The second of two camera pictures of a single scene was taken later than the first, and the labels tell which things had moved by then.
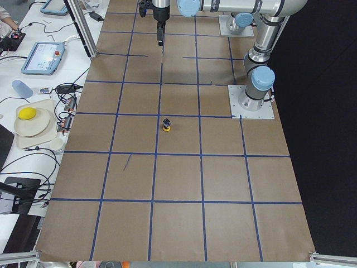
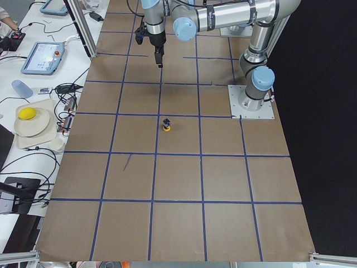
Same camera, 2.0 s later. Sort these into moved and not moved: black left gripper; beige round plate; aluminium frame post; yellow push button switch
Moved: black left gripper
Not moved: beige round plate; yellow push button switch; aluminium frame post
